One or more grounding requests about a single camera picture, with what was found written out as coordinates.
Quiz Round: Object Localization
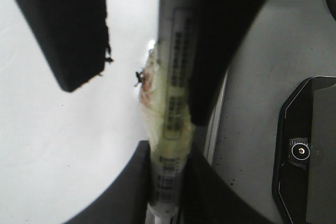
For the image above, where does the black robot base unit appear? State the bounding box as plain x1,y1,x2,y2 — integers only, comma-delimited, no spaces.
272,76,335,223

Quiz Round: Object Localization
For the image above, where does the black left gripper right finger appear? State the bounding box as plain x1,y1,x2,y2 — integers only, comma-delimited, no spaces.
178,142,276,224

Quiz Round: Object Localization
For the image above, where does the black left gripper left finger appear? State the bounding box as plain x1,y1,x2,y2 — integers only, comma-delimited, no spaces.
66,141,151,223

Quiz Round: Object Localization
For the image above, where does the white black whiteboard marker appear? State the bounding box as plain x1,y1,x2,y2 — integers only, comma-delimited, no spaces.
139,0,201,223

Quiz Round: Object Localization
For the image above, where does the red round magnet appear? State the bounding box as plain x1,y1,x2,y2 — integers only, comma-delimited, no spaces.
140,65,155,107

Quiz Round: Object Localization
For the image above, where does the white whiteboard with aluminium frame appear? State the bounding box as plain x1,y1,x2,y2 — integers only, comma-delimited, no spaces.
0,0,229,224

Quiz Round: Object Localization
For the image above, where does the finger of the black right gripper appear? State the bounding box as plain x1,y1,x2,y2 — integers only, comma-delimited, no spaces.
188,0,266,125
15,0,112,92

